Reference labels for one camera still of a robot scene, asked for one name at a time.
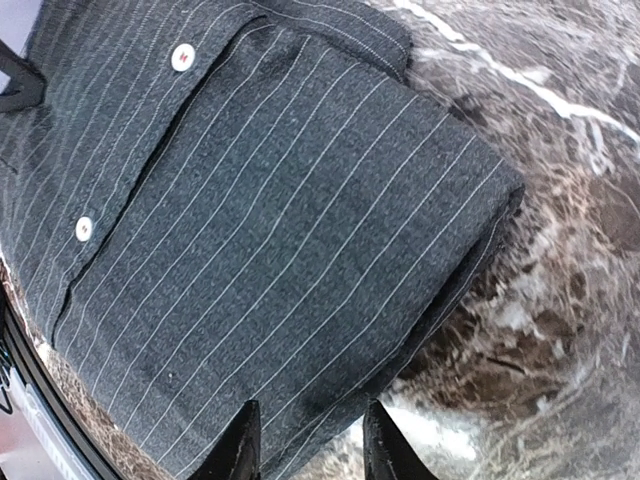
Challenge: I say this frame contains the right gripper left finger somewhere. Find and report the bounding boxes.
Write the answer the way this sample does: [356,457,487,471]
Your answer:
[189,400,261,480]

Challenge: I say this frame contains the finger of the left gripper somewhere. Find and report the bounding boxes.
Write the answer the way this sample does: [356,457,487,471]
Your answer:
[1,42,47,113]

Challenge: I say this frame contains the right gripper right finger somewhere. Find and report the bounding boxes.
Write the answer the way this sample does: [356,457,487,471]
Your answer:
[363,400,437,480]

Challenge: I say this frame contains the black pinstriped long sleeve shirt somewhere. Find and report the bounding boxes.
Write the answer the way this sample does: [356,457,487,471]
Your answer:
[1,1,524,479]

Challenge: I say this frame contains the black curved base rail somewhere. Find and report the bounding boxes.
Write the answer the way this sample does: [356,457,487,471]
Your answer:
[1,298,122,479]

